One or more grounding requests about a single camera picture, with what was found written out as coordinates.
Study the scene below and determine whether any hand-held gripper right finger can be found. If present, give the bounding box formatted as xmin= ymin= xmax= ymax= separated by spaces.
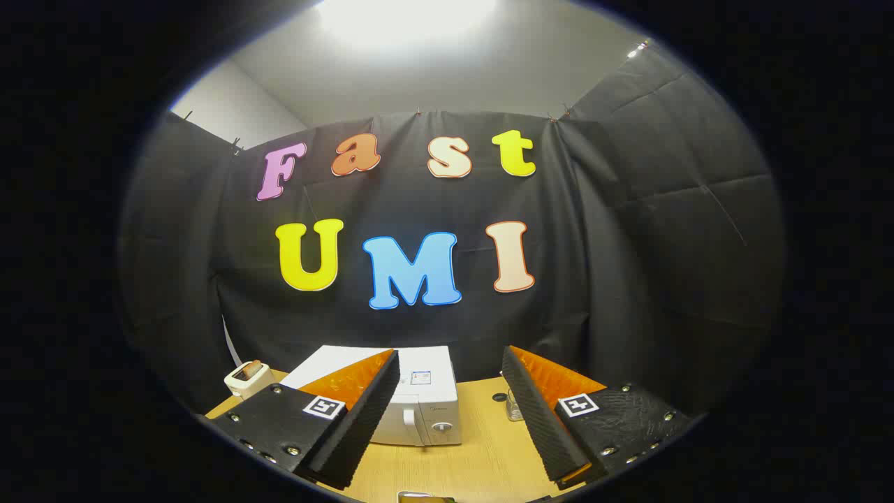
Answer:
xmin=501 ymin=345 xmax=694 ymax=491

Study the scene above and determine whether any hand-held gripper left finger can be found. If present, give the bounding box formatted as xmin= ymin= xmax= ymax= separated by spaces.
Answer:
xmin=208 ymin=349 xmax=401 ymax=491

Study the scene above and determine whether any white microwave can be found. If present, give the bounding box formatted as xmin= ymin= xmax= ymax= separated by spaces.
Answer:
xmin=279 ymin=345 xmax=462 ymax=447

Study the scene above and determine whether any white toaster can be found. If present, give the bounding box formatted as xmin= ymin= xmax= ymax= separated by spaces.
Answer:
xmin=223 ymin=360 xmax=277 ymax=400

